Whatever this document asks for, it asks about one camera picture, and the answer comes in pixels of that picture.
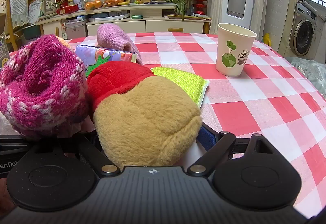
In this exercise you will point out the yellow detergent bottle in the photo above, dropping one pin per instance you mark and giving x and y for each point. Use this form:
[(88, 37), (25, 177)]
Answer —
[(266, 39)]

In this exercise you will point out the lime green scrub cloth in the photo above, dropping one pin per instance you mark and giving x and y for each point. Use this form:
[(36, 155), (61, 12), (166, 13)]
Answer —
[(183, 81)]

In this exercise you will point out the cream TV cabinet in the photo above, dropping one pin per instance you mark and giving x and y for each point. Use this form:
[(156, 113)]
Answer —
[(158, 25)]

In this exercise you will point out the red pedestal ornament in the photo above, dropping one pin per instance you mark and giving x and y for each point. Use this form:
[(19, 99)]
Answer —
[(200, 5)]

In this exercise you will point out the grey embroidered cushion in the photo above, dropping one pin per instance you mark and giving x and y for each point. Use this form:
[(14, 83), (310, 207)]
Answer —
[(310, 71)]

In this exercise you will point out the white printed paper sheet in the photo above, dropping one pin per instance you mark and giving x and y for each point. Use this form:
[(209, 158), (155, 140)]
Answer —
[(34, 10)]

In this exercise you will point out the wooden chair with lace cover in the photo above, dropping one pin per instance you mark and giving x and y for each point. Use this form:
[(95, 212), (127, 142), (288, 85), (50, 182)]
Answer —
[(17, 5)]

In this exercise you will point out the red checked tablecloth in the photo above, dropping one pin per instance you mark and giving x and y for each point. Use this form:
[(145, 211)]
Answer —
[(267, 112)]

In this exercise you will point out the purple printed tissue pack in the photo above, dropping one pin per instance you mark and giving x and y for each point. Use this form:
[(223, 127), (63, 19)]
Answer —
[(86, 54)]

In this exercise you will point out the white paper cup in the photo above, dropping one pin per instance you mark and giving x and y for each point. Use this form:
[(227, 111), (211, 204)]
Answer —
[(234, 43)]

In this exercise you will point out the light pink knitted hat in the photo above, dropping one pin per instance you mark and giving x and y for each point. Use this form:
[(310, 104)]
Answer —
[(112, 35)]

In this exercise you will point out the grey washing machine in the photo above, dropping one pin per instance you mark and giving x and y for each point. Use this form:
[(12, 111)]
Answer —
[(303, 33)]

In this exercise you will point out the pink storage case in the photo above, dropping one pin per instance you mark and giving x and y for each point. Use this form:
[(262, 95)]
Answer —
[(75, 29)]

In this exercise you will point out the red gift box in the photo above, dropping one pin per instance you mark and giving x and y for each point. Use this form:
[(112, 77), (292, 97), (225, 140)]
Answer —
[(67, 9)]

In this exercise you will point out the small green box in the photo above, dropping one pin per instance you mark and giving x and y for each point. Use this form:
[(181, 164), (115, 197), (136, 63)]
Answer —
[(137, 17)]

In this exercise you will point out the magenta knit hat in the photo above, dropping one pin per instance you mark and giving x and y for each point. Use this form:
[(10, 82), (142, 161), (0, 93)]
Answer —
[(51, 81)]

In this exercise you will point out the yellow banana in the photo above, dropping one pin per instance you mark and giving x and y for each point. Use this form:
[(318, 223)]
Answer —
[(124, 3)]

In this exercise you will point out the bag of oranges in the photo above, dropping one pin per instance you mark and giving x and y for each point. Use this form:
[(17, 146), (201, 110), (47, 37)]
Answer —
[(93, 4)]

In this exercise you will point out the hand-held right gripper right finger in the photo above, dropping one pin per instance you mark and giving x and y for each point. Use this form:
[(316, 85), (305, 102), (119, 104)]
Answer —
[(207, 138)]

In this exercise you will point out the bag of small tangerines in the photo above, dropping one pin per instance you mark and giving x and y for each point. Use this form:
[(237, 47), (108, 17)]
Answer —
[(112, 2)]

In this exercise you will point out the dark green bin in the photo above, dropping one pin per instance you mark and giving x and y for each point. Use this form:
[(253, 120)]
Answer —
[(31, 31)]

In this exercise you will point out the white oval tray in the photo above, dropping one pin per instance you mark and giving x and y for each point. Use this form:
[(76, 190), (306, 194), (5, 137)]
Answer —
[(109, 17)]

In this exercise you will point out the tan plush toy red hat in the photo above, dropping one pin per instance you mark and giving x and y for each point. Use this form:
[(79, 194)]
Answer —
[(145, 117)]

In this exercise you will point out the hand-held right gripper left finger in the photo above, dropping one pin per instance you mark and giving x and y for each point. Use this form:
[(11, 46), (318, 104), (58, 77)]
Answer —
[(87, 145)]

